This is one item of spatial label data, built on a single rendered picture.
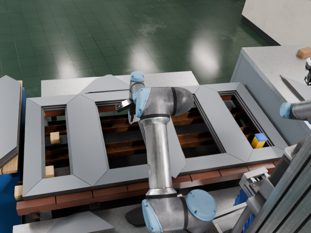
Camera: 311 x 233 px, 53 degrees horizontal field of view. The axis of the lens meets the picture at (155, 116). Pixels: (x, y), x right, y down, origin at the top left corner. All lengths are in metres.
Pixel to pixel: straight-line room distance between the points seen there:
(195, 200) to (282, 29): 4.04
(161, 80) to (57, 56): 1.93
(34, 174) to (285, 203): 1.21
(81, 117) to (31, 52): 2.36
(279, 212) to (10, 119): 1.57
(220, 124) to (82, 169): 0.93
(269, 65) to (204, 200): 1.48
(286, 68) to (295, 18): 2.37
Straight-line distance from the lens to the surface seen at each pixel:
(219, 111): 2.17
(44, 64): 4.00
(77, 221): 1.72
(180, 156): 1.82
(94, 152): 1.79
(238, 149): 1.97
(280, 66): 2.48
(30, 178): 1.73
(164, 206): 1.13
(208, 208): 1.17
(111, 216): 1.77
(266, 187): 1.20
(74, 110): 2.04
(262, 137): 2.06
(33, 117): 2.03
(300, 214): 0.99
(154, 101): 1.16
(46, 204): 1.66
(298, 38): 4.77
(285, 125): 2.18
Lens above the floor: 2.23
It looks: 43 degrees down
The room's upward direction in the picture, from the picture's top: 9 degrees clockwise
